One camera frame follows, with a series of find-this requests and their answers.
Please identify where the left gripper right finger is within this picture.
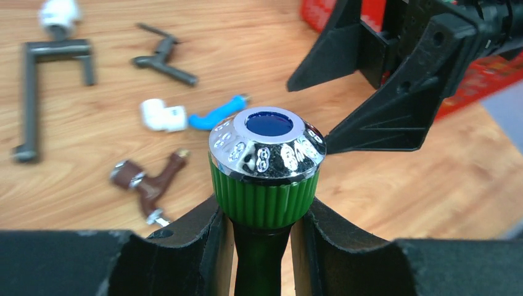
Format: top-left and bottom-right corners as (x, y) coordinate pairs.
(290, 200), (522, 295)

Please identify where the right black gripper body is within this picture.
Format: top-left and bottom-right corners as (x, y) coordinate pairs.
(357, 0), (523, 91)

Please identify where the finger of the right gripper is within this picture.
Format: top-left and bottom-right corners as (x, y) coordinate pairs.
(286, 0), (363, 92)
(325, 14), (479, 154)

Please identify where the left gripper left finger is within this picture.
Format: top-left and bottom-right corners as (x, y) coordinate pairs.
(1, 198), (234, 295)

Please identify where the red plastic shopping basket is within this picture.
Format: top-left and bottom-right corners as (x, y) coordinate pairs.
(300, 0), (522, 120)

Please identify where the green plastic faucet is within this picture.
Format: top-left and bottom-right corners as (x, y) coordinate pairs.
(208, 107), (327, 295)

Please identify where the blue faucet with white elbow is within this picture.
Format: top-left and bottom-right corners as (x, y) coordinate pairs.
(188, 94), (251, 131)

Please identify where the long grey faucet white elbow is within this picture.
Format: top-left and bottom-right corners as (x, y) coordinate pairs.
(12, 1), (97, 163)

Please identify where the brown plastic faucet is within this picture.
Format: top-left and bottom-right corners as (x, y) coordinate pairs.
(109, 149), (190, 227)

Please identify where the small dark grey faucet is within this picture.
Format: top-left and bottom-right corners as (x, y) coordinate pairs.
(131, 23), (199, 86)

